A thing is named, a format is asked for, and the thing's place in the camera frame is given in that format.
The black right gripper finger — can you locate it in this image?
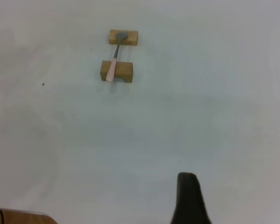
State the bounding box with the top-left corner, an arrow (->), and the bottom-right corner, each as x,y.
169,172 -> 213,224

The pink handled metal spoon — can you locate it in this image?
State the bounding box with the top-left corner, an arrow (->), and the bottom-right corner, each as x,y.
105,32 -> 128,82

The arched wooden block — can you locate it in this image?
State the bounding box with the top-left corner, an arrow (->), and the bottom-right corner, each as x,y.
99,60 -> 134,83

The brown wooden board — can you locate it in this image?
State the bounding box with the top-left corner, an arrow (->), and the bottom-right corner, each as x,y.
0,206 -> 59,224

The flat wooden block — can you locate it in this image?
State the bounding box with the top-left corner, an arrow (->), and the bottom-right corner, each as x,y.
108,29 -> 139,46

